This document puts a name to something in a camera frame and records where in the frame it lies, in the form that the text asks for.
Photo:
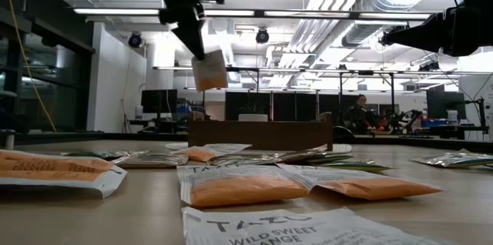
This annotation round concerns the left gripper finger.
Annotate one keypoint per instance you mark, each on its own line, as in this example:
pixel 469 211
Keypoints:
pixel 188 33

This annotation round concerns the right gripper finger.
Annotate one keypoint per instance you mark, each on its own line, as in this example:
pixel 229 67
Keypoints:
pixel 420 35

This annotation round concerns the black background robot arm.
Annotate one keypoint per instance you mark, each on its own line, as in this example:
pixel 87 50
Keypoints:
pixel 404 118

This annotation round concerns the black round ceiling fixture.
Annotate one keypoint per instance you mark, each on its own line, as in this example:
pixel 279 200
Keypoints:
pixel 135 40
pixel 262 36

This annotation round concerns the black computer monitor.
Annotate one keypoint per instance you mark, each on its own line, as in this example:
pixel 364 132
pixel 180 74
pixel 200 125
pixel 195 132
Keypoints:
pixel 158 101
pixel 443 104

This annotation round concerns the white plastic container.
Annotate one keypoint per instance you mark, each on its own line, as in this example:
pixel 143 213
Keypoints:
pixel 452 116

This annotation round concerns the blue storage bin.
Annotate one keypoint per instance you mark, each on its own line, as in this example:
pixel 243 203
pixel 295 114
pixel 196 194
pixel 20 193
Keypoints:
pixel 433 123

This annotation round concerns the white bottle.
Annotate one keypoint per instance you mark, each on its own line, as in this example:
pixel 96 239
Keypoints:
pixel 138 112

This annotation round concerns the person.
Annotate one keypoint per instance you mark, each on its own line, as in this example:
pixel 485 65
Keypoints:
pixel 358 116

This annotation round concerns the black room divider panels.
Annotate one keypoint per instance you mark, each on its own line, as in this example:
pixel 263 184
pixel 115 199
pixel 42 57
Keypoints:
pixel 285 106

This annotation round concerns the brown cardboard box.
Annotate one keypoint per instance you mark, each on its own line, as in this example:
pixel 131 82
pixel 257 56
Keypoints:
pixel 262 135

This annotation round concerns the silver ventilation duct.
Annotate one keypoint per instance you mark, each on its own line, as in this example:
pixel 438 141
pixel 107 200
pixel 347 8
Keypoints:
pixel 358 33

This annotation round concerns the black metal rig frame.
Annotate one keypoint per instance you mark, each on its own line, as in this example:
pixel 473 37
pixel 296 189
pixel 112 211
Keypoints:
pixel 366 72
pixel 246 69

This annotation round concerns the long ceiling light rail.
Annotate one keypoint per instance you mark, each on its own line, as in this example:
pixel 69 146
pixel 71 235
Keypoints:
pixel 308 14

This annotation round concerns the black aluminium table frame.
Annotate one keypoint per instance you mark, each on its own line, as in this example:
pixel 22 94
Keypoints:
pixel 96 136

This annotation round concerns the small white post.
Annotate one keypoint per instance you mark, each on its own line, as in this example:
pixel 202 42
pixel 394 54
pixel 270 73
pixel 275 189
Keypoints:
pixel 8 141

